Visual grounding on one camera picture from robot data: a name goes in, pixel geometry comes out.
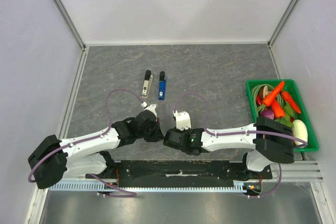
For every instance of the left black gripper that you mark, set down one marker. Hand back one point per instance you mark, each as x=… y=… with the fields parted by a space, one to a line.
x=157 y=135

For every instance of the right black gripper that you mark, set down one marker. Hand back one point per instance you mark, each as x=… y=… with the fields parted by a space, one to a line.
x=180 y=131

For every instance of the blue stapler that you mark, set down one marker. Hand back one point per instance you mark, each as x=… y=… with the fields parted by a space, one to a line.
x=162 y=86

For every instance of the beige stapler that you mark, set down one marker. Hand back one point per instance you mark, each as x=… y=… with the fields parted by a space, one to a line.
x=148 y=77

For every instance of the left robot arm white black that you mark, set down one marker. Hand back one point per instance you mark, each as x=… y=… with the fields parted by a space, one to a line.
x=55 y=158

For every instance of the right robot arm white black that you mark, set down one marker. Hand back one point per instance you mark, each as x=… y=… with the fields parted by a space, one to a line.
x=268 y=141

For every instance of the toy green beans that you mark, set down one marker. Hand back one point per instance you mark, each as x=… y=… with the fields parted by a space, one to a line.
x=254 y=107

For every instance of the red toy chili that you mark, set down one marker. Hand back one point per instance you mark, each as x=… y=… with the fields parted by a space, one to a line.
x=258 y=100

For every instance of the purple toy onion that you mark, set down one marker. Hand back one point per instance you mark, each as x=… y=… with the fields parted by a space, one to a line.
x=267 y=114

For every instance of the upper toy carrot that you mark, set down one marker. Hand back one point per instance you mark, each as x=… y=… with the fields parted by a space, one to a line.
x=268 y=100

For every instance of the toy carrot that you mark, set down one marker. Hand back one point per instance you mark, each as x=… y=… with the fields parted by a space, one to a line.
x=268 y=100
x=277 y=109
x=288 y=98

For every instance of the toy mushroom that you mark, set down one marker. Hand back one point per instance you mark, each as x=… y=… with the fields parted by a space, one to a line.
x=264 y=91

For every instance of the middle toy carrot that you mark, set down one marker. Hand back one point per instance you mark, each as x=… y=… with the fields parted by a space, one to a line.
x=277 y=109

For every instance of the toy green leaf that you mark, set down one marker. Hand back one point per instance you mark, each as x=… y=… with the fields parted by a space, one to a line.
x=285 y=122

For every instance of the lower toy carrot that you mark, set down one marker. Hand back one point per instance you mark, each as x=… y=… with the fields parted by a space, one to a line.
x=288 y=98

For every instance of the white toy eggplant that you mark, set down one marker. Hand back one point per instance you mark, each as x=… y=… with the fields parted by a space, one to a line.
x=299 y=130

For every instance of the green plastic bin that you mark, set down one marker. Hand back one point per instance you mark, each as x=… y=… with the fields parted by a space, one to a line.
x=291 y=87

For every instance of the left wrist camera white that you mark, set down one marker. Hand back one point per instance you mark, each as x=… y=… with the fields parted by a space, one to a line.
x=149 y=107

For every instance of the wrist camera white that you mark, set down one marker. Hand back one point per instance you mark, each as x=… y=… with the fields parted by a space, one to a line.
x=149 y=107
x=182 y=120

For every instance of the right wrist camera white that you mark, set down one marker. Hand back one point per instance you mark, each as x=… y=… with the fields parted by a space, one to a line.
x=182 y=120

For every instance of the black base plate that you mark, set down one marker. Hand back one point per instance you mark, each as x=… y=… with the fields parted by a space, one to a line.
x=180 y=173

